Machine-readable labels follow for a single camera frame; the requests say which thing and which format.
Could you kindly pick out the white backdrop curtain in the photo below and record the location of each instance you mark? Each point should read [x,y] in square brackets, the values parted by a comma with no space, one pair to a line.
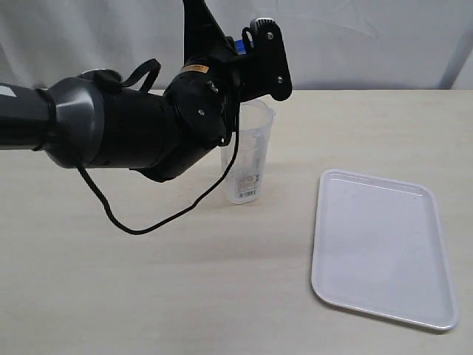
[329,44]

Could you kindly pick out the clear tall plastic container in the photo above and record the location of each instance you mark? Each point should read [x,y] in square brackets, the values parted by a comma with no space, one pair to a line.
[243,183]

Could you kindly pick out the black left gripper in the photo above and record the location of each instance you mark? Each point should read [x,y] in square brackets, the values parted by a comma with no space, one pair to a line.
[213,68]

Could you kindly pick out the blue container lid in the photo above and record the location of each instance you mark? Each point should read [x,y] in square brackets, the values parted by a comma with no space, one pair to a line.
[240,46]

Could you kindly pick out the stainless steel cup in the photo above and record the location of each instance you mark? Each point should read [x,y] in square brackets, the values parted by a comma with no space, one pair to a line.
[101,74]

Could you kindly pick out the white plastic tray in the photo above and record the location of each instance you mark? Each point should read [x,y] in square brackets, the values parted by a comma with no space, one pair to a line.
[379,250]

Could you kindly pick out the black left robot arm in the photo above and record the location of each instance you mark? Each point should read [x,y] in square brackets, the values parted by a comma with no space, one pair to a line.
[101,120]

